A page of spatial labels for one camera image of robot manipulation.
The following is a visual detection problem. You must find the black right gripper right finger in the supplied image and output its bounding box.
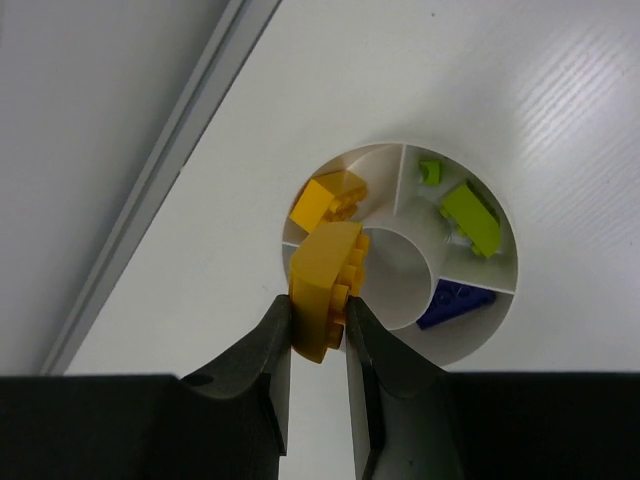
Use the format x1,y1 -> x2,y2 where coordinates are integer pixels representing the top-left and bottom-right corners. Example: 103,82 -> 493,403
345,298 -> 639,479

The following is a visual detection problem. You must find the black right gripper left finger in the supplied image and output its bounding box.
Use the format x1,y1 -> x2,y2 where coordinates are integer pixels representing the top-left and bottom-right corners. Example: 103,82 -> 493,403
1,295 -> 291,479

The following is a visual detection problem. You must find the blue lego plate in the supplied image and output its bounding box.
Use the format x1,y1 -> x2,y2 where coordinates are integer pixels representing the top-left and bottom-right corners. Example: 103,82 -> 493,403
416,280 -> 496,330

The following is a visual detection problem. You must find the yellow green lego stack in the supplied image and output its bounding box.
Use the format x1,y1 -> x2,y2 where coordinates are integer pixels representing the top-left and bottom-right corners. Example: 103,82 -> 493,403
289,221 -> 370,364

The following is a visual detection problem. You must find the lime green lego brick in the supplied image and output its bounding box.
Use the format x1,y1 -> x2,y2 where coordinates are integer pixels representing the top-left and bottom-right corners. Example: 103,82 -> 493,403
439,181 -> 502,258

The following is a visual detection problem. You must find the yellow curved lego brick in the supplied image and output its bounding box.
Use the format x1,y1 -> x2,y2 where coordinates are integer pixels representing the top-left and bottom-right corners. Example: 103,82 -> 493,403
289,170 -> 368,233

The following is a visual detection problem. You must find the small lime green lego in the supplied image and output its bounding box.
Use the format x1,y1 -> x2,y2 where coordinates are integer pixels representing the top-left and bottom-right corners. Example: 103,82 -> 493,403
418,159 -> 442,186

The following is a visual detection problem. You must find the white round divided container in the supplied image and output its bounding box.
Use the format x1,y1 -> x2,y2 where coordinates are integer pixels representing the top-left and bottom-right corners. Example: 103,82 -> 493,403
283,143 -> 518,367

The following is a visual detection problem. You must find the aluminium table frame rail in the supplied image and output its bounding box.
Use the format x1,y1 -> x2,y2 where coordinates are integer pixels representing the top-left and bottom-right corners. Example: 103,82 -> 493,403
39,1 -> 280,375

